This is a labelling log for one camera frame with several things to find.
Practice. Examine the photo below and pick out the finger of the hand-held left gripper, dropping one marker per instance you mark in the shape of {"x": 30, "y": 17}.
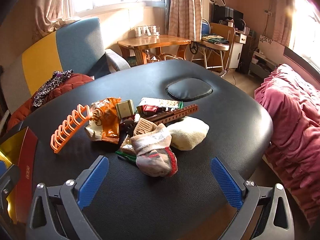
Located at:
{"x": 11, "y": 176}

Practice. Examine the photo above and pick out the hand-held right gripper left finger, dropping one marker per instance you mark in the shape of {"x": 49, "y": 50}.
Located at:
{"x": 92, "y": 181}

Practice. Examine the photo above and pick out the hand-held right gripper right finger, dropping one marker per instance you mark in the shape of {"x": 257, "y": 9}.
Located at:
{"x": 225, "y": 181}

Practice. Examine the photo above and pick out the red gift box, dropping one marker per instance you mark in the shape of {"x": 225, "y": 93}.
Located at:
{"x": 25, "y": 160}

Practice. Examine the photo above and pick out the green clear snack packet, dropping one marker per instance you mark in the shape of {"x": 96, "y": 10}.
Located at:
{"x": 126, "y": 156}

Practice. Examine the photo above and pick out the cream sock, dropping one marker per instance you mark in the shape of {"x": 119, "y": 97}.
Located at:
{"x": 187, "y": 135}

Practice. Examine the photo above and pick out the orange snack packet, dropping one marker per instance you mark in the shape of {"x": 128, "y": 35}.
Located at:
{"x": 107, "y": 122}

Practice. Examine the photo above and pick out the small dark brown candy packet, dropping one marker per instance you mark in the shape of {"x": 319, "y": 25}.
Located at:
{"x": 126, "y": 125}

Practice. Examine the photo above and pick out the grey sock red trim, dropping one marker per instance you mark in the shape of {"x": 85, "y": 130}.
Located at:
{"x": 155, "y": 155}

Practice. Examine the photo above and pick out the green and cream small carton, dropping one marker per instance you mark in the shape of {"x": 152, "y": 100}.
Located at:
{"x": 125, "y": 108}

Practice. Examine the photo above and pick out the brown building brick strip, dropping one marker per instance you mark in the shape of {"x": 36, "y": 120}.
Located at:
{"x": 175, "y": 115}

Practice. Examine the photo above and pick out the red wafer candy packet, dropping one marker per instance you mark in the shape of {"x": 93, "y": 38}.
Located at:
{"x": 150, "y": 108}

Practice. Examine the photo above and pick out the clear cracker packet green ends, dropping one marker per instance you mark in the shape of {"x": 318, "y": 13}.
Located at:
{"x": 167, "y": 103}

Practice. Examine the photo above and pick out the pink ruffled bed cover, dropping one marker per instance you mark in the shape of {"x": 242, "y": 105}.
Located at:
{"x": 295, "y": 120}

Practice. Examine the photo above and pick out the black oval cushion plug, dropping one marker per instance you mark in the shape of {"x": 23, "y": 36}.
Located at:
{"x": 190, "y": 88}

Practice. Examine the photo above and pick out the leopard print cloth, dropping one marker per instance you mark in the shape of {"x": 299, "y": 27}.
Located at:
{"x": 51, "y": 85}

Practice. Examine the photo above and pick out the rust orange puffer jacket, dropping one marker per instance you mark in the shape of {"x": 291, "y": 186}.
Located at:
{"x": 72, "y": 82}

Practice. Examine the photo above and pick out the white cabinet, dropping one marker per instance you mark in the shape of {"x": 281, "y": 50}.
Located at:
{"x": 235, "y": 52}

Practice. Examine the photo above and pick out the blue yellow grey armchair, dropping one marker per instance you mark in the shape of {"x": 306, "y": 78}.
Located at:
{"x": 77, "y": 45}

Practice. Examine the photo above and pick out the folded green cloth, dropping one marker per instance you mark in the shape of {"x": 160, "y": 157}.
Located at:
{"x": 213, "y": 38}

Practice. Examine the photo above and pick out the white low shelf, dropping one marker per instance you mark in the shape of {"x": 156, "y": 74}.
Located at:
{"x": 265, "y": 41}

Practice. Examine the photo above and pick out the wooden side table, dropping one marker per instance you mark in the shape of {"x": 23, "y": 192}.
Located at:
{"x": 155, "y": 41}

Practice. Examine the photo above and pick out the blue folding chair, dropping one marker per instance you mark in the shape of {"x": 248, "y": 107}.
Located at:
{"x": 205, "y": 26}

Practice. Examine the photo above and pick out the clear plastic organizer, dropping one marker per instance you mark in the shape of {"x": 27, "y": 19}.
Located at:
{"x": 147, "y": 31}

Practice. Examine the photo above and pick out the black monitor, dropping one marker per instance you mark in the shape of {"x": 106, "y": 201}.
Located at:
{"x": 225, "y": 12}

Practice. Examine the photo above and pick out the beige patterned curtain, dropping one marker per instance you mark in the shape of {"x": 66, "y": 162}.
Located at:
{"x": 185, "y": 10}
{"x": 282, "y": 17}
{"x": 50, "y": 5}

